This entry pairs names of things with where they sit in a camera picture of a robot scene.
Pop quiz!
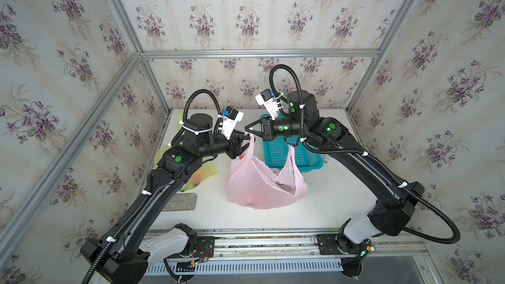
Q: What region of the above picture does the pink plastic bag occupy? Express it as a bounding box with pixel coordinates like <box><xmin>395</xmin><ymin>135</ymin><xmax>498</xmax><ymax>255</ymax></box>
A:
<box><xmin>226</xmin><ymin>133</ymin><xmax>309</xmax><ymax>210</ymax></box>

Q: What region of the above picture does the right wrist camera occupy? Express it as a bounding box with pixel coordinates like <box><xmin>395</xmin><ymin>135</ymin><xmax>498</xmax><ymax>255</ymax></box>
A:
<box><xmin>255</xmin><ymin>89</ymin><xmax>282</xmax><ymax>120</ymax></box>

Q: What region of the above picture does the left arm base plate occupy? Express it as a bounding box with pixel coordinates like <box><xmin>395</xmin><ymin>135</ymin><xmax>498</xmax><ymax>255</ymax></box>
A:
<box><xmin>169</xmin><ymin>236</ymin><xmax>216</xmax><ymax>260</ymax></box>

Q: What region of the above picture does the grey eraser block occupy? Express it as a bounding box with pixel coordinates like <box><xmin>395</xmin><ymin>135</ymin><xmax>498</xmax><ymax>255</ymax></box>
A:
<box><xmin>163</xmin><ymin>193</ymin><xmax>197</xmax><ymax>212</ymax></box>

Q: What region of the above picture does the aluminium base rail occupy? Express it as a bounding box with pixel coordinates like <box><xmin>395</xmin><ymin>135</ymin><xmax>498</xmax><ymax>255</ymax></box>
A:
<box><xmin>100</xmin><ymin>227</ymin><xmax>431</xmax><ymax>263</ymax></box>

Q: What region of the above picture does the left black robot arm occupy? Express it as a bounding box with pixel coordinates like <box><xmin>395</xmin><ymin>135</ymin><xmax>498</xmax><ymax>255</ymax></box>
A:
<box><xmin>80</xmin><ymin>89</ymin><xmax>249</xmax><ymax>283</ymax></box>

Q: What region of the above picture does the yellow-green plastic bag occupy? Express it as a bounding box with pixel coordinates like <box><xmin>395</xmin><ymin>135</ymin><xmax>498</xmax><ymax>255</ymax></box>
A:
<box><xmin>147</xmin><ymin>113</ymin><xmax>218</xmax><ymax>192</ymax></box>

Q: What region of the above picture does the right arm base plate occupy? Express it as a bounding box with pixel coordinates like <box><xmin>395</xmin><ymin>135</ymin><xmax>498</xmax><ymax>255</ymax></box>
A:
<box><xmin>316</xmin><ymin>232</ymin><xmax>372</xmax><ymax>257</ymax></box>

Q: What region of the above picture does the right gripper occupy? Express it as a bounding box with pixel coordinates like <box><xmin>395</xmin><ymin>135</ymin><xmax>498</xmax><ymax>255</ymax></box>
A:
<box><xmin>245</xmin><ymin>113</ymin><xmax>310</xmax><ymax>143</ymax></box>

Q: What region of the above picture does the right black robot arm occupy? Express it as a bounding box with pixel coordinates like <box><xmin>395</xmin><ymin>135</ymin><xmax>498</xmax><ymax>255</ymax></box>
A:
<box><xmin>245</xmin><ymin>64</ymin><xmax>461</xmax><ymax>251</ymax></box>

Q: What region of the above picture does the teal plastic basket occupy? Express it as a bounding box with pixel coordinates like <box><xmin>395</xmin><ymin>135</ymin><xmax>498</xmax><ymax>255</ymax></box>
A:
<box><xmin>259</xmin><ymin>113</ymin><xmax>324</xmax><ymax>173</ymax></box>

